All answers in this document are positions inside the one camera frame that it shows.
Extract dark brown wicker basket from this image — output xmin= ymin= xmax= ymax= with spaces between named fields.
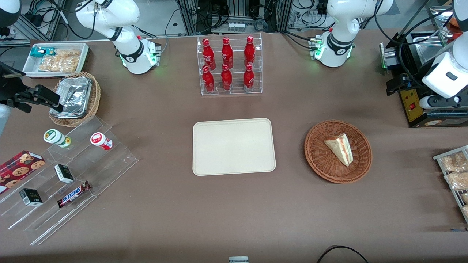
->
xmin=304 ymin=120 xmax=373 ymax=184

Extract teal snack packet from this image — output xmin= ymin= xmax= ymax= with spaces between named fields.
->
xmin=30 ymin=47 xmax=57 ymax=58

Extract black sealing machine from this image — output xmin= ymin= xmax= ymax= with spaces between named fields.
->
xmin=379 ymin=31 xmax=468 ymax=128

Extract red cola bottle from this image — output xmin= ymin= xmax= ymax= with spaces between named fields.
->
xmin=221 ymin=37 xmax=234 ymax=69
xmin=243 ymin=64 xmax=255 ymax=92
xmin=202 ymin=38 xmax=216 ymax=70
xmin=244 ymin=36 xmax=256 ymax=68
xmin=221 ymin=64 xmax=233 ymax=91
xmin=202 ymin=65 xmax=215 ymax=93

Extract small black carton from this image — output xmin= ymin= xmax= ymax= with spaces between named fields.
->
xmin=54 ymin=164 xmax=75 ymax=184
xmin=19 ymin=188 xmax=44 ymax=207

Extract triangular sandwich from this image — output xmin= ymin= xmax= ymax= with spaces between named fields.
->
xmin=324 ymin=133 xmax=354 ymax=167

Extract Snickers chocolate bar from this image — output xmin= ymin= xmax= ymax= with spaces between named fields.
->
xmin=57 ymin=180 xmax=92 ymax=209

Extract tray with snack bags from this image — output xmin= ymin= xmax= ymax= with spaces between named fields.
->
xmin=433 ymin=145 xmax=468 ymax=224

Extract red lid yogurt cup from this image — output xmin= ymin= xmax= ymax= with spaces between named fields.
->
xmin=90 ymin=132 xmax=113 ymax=151

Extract clear plastic storage box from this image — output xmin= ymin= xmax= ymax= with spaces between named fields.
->
xmin=426 ymin=5 xmax=456 ymax=38

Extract silver foil packets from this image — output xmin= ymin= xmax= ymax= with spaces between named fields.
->
xmin=50 ymin=76 xmax=92 ymax=119

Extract clear bag of snacks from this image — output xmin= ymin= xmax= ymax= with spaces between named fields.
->
xmin=445 ymin=171 xmax=468 ymax=191
xmin=440 ymin=151 xmax=468 ymax=172

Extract green lid yogurt cup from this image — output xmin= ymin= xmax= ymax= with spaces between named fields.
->
xmin=43 ymin=129 xmax=72 ymax=149

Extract clear acrylic stepped shelf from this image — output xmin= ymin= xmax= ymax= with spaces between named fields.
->
xmin=0 ymin=116 xmax=139 ymax=246

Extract light tan wicker basket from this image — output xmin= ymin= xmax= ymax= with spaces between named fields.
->
xmin=48 ymin=72 xmax=101 ymax=128

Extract clear acrylic bottle rack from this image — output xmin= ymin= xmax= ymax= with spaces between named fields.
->
xmin=197 ymin=33 xmax=263 ymax=96

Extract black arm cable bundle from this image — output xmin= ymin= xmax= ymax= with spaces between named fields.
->
xmin=374 ymin=0 xmax=457 ymax=89

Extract black floor cable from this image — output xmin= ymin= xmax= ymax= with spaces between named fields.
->
xmin=316 ymin=245 xmax=370 ymax=263

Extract white plastic bin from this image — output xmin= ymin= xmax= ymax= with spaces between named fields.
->
xmin=22 ymin=42 xmax=90 ymax=78

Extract cream rectangular serving tray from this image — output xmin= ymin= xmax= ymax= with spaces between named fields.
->
xmin=193 ymin=118 xmax=276 ymax=176

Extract red plaid cookie box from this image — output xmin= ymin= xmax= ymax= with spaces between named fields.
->
xmin=0 ymin=150 xmax=46 ymax=194

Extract clear bag of crackers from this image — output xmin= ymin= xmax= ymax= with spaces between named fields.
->
xmin=38 ymin=49 xmax=82 ymax=73

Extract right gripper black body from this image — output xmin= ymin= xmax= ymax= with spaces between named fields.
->
xmin=0 ymin=61 xmax=27 ymax=103

